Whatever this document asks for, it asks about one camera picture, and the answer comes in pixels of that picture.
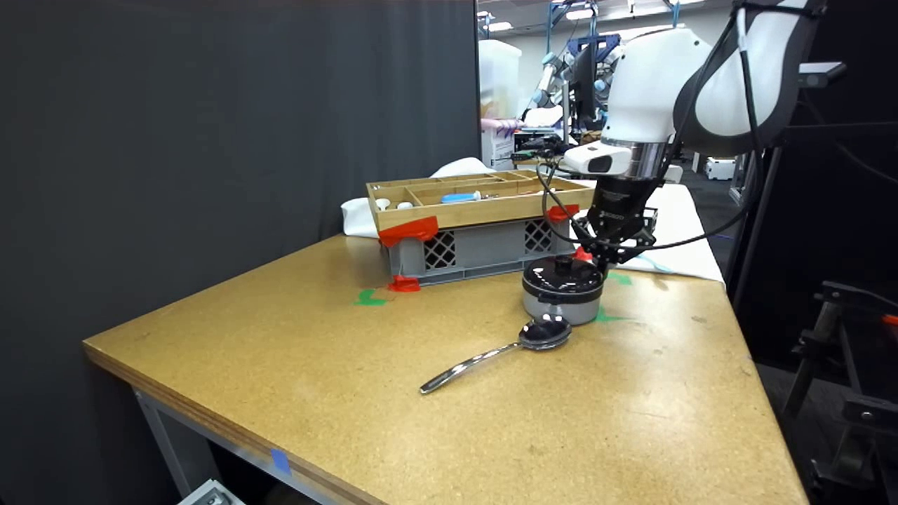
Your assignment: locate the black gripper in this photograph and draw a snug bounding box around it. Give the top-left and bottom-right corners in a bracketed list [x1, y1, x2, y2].
[572, 174, 659, 269]

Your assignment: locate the grey pot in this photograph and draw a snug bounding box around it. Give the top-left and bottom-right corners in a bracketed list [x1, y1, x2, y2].
[523, 283, 601, 325]

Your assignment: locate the metal spoon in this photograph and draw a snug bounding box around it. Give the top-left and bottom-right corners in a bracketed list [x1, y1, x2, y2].
[417, 315, 572, 395]

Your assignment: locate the black glass lid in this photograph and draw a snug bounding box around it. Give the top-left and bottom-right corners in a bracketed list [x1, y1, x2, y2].
[523, 256, 603, 293]

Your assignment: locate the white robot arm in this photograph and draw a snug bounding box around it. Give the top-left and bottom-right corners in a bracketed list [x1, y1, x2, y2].
[572, 0, 827, 269]

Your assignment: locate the white cloth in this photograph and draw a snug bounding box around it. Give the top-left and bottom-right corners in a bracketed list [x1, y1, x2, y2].
[337, 155, 728, 287]

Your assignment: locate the grey plastic crate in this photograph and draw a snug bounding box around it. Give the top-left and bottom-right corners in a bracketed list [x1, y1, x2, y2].
[384, 218, 572, 280]

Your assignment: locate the wooden cutlery tray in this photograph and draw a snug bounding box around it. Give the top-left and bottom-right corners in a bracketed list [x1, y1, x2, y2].
[367, 172, 593, 238]

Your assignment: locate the black curtain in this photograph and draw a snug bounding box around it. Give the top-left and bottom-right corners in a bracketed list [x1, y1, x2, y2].
[0, 0, 479, 505]

